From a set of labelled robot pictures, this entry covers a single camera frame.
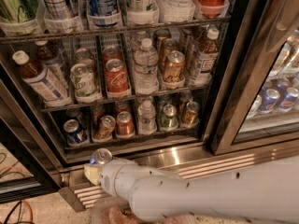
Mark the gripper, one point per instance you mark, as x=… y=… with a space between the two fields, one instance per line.
x=112 y=174

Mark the blue pepsi can front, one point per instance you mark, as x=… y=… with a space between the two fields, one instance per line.
x=101 y=156

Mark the blue pepsi can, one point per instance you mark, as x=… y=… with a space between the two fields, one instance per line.
x=75 y=134
x=101 y=156

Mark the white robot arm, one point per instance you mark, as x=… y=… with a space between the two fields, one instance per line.
x=263 y=192

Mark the blue pepsi can behind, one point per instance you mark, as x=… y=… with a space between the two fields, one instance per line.
x=75 y=134

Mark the gold can bottom front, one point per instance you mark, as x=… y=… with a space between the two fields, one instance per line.
x=106 y=127

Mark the gold can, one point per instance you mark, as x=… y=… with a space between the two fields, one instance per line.
x=173 y=66
x=106 y=127

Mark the red can bottom front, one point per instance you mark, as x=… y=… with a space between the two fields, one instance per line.
x=125 y=125

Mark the small water bottle bottom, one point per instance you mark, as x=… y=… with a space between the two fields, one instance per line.
x=146 y=118

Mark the green can bottom shelf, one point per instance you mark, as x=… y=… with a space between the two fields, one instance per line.
x=169 y=120

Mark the steel fridge vent grille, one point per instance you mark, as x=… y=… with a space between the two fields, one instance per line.
x=190 y=161

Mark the red coca-cola can front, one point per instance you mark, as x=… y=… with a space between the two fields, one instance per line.
x=116 y=77

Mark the red coca-cola can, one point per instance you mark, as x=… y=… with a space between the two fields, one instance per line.
x=111 y=52
x=116 y=77

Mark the green white can middle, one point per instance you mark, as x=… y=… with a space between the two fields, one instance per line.
x=83 y=80

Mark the water bottle middle shelf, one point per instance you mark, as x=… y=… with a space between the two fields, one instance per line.
x=146 y=68

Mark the orange can bottom right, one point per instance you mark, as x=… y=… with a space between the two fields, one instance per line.
x=190 y=113

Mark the red coca-cola can rear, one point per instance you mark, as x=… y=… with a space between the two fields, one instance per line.
x=111 y=52

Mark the gold can middle front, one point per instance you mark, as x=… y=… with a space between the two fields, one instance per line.
x=173 y=66

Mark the fridge glass door right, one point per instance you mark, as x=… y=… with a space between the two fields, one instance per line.
x=278 y=21

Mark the clear plastic bin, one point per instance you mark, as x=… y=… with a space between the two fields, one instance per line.
x=113 y=211

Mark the tea bottle left front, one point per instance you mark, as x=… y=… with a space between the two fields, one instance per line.
x=38 y=76

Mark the tea bottle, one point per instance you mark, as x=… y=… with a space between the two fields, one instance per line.
x=38 y=76
x=205 y=56
x=52 y=58

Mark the tea bottle left rear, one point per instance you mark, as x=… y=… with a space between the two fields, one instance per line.
x=52 y=58

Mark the tea bottle right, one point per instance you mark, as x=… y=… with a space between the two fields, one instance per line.
x=205 y=56

